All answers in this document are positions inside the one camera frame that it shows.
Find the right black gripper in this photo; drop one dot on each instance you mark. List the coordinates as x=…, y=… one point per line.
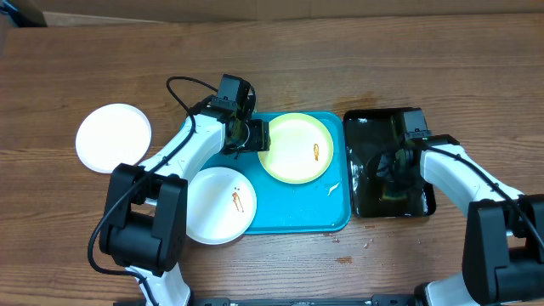
x=390, y=176

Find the white plate with sauce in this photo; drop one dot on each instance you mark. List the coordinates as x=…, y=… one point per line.
x=222, y=204

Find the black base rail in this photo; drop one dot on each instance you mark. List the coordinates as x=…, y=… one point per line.
x=375, y=300

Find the teal plastic tray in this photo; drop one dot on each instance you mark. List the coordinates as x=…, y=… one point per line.
x=322, y=205

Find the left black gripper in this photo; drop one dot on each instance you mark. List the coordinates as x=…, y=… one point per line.
x=262, y=138

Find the green yellow sponge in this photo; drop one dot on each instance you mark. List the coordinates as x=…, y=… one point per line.
x=393, y=192

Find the dark object top-left corner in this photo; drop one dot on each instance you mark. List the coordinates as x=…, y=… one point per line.
x=23, y=13

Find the black water tray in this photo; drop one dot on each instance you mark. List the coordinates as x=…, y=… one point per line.
x=369, y=132

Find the green rimmed plate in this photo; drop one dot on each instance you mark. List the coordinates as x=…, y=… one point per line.
x=301, y=149

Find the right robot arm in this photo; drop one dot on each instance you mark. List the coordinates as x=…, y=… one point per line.
x=502, y=260

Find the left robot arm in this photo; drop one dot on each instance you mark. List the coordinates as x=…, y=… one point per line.
x=143, y=228

